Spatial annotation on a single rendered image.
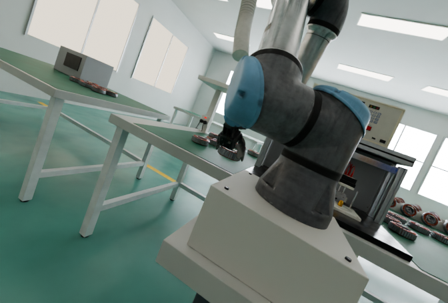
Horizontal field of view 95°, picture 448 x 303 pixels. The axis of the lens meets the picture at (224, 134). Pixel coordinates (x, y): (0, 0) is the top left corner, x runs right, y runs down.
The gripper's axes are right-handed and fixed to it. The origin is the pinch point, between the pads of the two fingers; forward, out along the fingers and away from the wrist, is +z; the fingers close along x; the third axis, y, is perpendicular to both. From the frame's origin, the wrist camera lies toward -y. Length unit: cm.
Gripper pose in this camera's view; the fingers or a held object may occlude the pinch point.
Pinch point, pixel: (229, 153)
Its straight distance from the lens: 95.7
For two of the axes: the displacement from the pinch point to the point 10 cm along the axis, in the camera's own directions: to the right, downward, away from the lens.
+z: -1.2, 8.0, 5.9
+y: -5.0, 4.6, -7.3
